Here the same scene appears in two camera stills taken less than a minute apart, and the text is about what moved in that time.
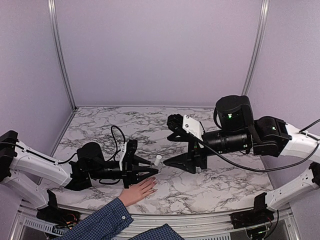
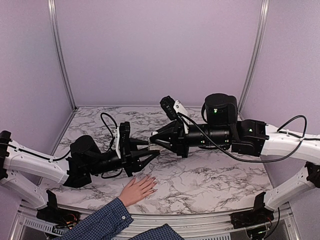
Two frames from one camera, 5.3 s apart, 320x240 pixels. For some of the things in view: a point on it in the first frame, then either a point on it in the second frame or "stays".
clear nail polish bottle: [157, 162] → [154, 147]
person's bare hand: [130, 195] stays
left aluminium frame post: [52, 6] stays
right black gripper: [189, 164] → [176, 128]
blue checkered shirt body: [163, 232] stays
